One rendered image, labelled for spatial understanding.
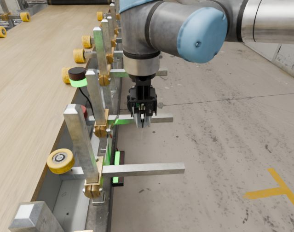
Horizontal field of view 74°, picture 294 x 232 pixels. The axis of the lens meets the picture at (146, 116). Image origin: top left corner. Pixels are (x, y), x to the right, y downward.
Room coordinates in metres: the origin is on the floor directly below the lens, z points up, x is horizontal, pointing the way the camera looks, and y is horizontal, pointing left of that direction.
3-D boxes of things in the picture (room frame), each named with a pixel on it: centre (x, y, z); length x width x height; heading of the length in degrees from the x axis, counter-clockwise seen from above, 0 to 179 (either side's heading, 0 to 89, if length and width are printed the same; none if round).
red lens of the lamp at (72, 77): (0.62, 0.24, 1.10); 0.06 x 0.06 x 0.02
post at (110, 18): (1.37, 0.24, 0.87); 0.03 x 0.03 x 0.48; 3
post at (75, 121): (0.37, 0.18, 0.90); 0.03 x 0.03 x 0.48; 3
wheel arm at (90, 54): (1.16, 0.16, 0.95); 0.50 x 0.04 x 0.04; 93
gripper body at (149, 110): (0.46, 0.01, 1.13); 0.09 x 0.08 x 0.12; 5
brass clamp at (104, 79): (0.89, 0.21, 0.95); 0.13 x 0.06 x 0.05; 3
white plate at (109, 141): (0.59, 0.17, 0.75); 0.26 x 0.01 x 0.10; 3
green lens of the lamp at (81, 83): (0.62, 0.24, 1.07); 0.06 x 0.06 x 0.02
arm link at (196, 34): (0.39, -0.08, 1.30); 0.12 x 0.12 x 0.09; 47
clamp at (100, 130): (0.64, 0.20, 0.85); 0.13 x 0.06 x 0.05; 3
